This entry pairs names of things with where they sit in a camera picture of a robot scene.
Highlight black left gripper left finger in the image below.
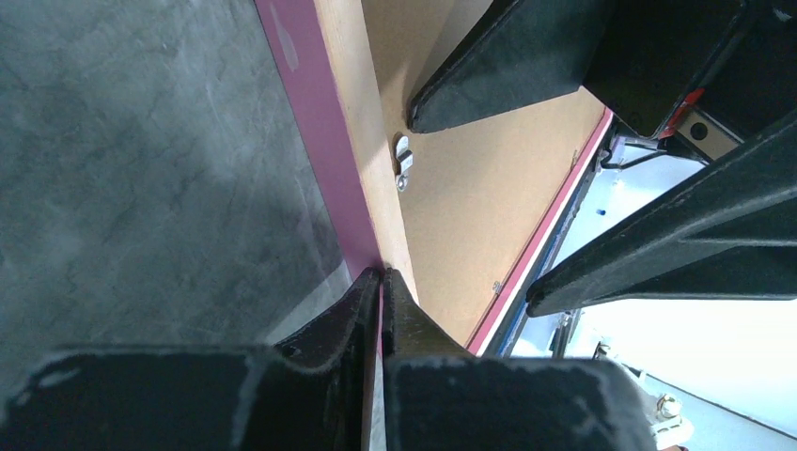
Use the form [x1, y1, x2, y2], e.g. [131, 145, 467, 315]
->
[1, 269, 381, 450]

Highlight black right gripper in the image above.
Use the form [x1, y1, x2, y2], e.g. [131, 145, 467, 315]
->
[584, 1, 796, 138]

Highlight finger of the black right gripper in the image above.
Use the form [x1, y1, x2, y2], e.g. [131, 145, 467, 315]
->
[407, 0, 617, 133]
[526, 114, 796, 317]

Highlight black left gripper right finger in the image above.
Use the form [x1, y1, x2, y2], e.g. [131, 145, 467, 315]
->
[382, 269, 655, 450]

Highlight brown frame backing board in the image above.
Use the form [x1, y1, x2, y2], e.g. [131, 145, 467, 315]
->
[363, 1, 604, 344]

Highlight pink wooden picture frame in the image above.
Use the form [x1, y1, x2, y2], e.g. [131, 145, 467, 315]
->
[258, 1, 612, 355]

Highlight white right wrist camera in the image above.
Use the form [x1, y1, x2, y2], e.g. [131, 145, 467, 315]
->
[677, 106, 743, 161]

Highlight small metal frame clip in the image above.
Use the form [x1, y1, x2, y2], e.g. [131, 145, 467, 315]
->
[394, 135, 414, 193]

